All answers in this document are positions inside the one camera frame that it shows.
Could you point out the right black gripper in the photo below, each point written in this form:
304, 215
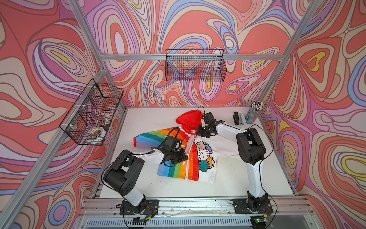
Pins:
199, 132

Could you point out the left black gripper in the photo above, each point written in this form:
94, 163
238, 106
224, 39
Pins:
182, 155

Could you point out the rainbow red hooded jacket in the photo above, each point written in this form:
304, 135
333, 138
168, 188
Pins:
203, 153

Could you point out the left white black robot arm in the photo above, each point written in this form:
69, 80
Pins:
122, 174

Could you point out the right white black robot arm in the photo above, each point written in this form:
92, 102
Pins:
251, 150

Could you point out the black stapler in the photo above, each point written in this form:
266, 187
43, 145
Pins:
236, 118

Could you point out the metal cup of pencils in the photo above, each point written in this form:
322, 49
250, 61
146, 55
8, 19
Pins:
255, 108

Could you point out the round item in left basket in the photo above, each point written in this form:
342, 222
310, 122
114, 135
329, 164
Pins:
95, 134

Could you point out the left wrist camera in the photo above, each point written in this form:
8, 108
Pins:
172, 144

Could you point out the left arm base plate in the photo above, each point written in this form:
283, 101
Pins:
142, 213

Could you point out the black wire basket back wall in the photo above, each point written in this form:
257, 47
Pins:
195, 65

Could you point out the black wire basket wall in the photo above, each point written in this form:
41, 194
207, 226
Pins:
195, 65
95, 107

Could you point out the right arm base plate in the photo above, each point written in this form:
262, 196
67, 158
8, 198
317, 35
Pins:
252, 206

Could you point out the black wire basket left wall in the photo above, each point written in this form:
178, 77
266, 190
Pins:
95, 107

